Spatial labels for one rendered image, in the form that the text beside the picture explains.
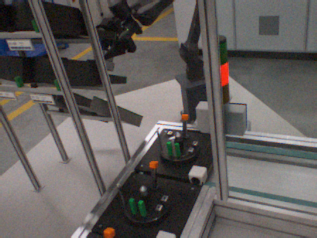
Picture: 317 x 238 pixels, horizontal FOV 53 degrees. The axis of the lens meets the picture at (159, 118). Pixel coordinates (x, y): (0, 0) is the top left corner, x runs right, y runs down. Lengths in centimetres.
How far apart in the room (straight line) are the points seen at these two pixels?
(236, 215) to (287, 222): 14
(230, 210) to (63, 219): 56
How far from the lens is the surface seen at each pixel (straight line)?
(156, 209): 89
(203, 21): 68
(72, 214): 117
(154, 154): 112
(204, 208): 93
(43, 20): 83
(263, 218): 96
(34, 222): 122
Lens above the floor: 166
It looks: 32 degrees down
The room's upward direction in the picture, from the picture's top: 11 degrees counter-clockwise
